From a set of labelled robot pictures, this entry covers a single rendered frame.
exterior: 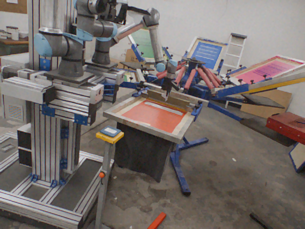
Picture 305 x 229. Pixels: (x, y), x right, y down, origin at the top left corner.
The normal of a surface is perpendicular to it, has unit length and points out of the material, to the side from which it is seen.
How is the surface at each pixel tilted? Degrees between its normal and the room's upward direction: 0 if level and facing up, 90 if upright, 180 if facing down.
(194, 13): 90
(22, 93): 90
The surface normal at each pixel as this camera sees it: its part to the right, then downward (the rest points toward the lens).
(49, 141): -0.17, 0.36
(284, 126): -0.78, 0.13
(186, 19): -0.37, 0.30
